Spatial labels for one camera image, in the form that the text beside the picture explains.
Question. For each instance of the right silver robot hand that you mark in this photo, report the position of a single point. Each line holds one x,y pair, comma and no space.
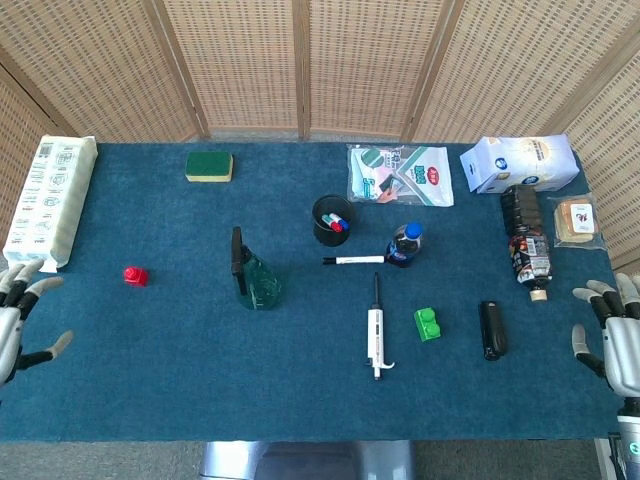
625,350

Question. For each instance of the red capped marker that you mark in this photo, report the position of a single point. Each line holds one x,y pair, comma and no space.
337,227

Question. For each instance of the blue capped marker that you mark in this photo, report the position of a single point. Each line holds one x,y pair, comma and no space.
344,222

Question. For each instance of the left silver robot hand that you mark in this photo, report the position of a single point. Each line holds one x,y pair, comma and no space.
10,330

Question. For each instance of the green transparent spray bottle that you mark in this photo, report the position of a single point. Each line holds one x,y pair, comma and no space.
260,287

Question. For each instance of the Pepsi cola bottle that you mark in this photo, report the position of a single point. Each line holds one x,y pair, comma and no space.
402,247

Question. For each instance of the cleaning cloth plastic pack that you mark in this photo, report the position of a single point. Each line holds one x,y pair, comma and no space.
405,175

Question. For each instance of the green toy brick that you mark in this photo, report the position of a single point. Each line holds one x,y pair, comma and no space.
428,326

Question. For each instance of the cream long wrapped package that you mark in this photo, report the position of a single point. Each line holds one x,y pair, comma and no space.
50,200

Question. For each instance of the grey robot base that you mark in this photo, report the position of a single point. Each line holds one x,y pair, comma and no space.
310,462

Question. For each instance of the red toy brick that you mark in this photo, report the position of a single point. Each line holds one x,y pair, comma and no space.
136,276

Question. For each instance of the green yellow sponge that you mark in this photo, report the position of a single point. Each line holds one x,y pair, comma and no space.
209,166

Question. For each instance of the white pipette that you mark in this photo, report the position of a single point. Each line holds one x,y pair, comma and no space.
375,332

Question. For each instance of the white tissue pack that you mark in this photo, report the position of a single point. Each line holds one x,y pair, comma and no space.
525,162

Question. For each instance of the wrapped bread snack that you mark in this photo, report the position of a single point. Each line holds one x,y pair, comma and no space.
575,220

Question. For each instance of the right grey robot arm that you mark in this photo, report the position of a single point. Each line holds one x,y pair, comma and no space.
630,440

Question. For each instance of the black stapler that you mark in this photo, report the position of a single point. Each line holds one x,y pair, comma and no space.
493,332

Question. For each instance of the black mesh pen holder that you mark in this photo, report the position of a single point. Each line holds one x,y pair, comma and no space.
330,239

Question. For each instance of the white table leg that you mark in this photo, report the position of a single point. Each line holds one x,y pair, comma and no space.
606,462

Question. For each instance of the blue felt table cloth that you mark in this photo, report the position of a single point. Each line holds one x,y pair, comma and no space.
280,380

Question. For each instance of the wicker folding screen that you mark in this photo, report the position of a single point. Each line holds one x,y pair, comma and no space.
250,60

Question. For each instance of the white marker black cap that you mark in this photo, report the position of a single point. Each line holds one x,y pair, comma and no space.
357,259

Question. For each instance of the dark beverage bottle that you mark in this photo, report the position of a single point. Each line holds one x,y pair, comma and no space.
527,240

